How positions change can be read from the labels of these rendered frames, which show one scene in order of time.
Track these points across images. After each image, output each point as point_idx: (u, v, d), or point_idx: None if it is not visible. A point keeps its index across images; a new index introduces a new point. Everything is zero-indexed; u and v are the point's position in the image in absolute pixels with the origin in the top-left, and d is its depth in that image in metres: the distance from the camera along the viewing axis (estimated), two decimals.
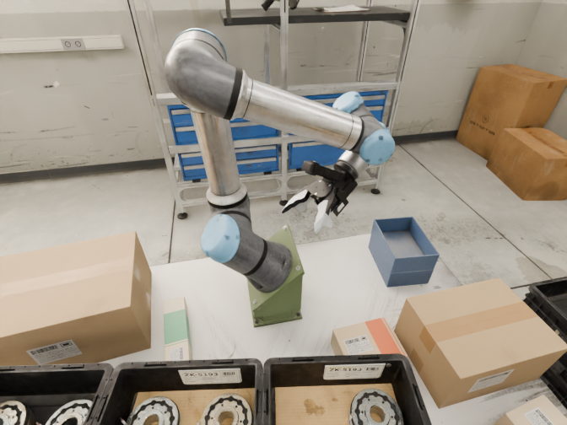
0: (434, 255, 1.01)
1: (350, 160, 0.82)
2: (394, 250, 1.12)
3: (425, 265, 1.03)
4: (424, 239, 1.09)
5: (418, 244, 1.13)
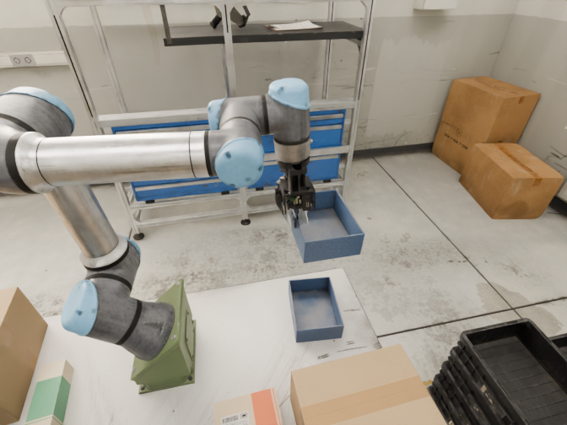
0: (359, 234, 0.75)
1: (280, 145, 0.69)
2: (312, 234, 0.85)
3: (348, 249, 0.78)
4: (348, 215, 0.84)
5: (343, 224, 0.88)
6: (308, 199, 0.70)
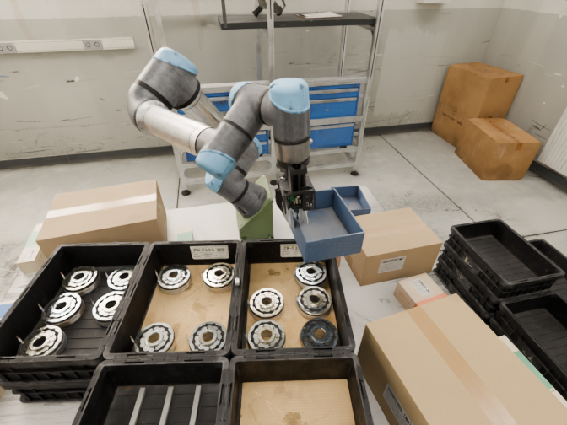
0: (359, 234, 0.76)
1: (280, 145, 0.69)
2: (312, 233, 0.86)
3: (349, 248, 0.78)
4: (348, 214, 0.84)
5: (342, 223, 0.88)
6: (308, 199, 0.70)
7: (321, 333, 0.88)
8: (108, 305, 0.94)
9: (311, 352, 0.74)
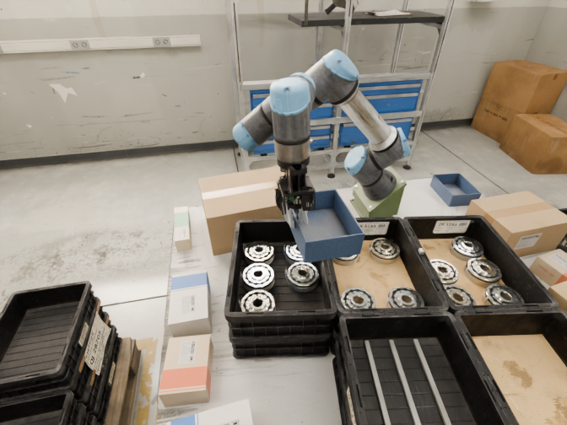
0: (359, 234, 0.76)
1: (280, 145, 0.69)
2: (312, 234, 0.85)
3: (348, 249, 0.78)
4: (348, 215, 0.84)
5: (343, 224, 0.88)
6: (308, 199, 0.70)
7: (501, 297, 0.97)
8: (298, 273, 1.03)
9: (522, 308, 0.84)
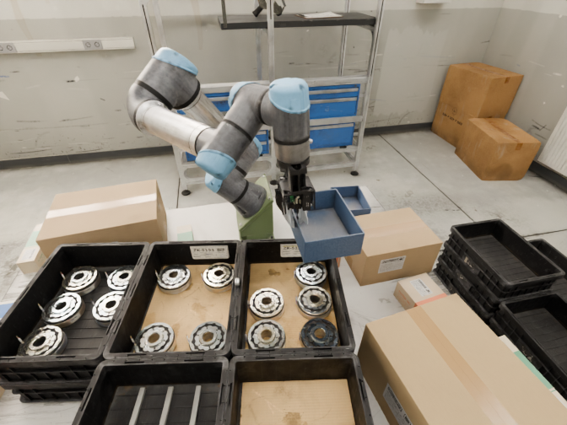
0: (359, 234, 0.75)
1: (280, 145, 0.69)
2: (312, 234, 0.85)
3: (348, 249, 0.78)
4: (348, 215, 0.84)
5: (343, 223, 0.88)
6: (308, 199, 0.70)
7: (321, 333, 0.88)
8: (108, 305, 0.94)
9: (311, 352, 0.74)
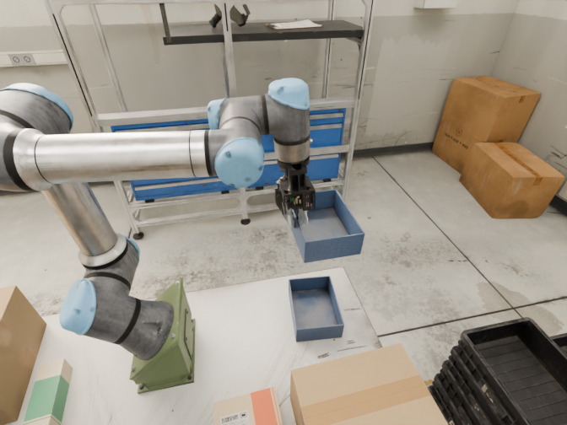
0: (359, 234, 0.76)
1: (280, 145, 0.69)
2: (312, 234, 0.85)
3: (348, 249, 0.78)
4: (348, 215, 0.84)
5: (343, 224, 0.88)
6: (308, 199, 0.70)
7: None
8: None
9: None
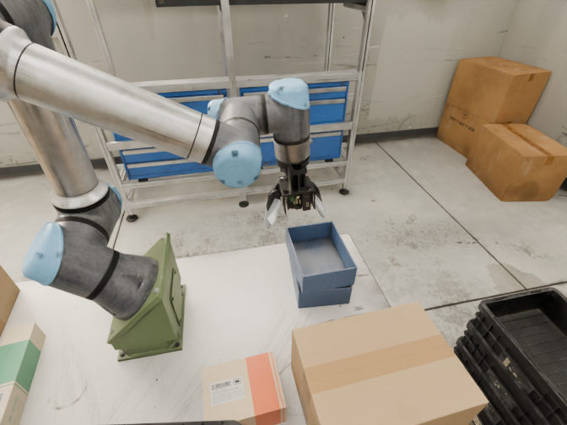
0: (352, 268, 0.83)
1: (280, 145, 0.69)
2: (310, 264, 0.93)
3: (342, 281, 0.85)
4: (343, 248, 0.91)
5: (339, 255, 0.95)
6: (308, 199, 0.70)
7: None
8: None
9: None
